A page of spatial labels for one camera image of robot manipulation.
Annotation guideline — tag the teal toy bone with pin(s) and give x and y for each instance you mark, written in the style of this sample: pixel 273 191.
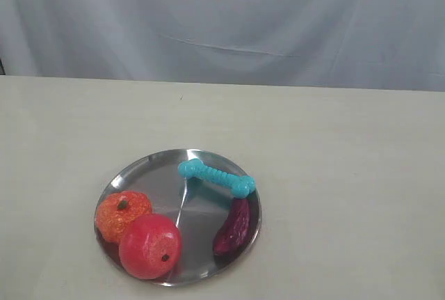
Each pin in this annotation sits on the teal toy bone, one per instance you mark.
pixel 239 186

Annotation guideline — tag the purple toy pickle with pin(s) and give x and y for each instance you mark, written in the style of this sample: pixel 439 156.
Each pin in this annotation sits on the purple toy pickle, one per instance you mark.
pixel 234 230

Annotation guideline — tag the orange toy pumpkin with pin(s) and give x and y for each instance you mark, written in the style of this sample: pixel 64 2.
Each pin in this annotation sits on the orange toy pumpkin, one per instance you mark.
pixel 117 211

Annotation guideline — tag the red toy apple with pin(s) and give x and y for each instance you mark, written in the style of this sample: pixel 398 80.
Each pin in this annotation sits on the red toy apple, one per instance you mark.
pixel 150 246

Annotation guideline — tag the white backdrop cloth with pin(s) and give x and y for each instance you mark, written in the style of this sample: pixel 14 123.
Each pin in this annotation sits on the white backdrop cloth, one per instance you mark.
pixel 383 44

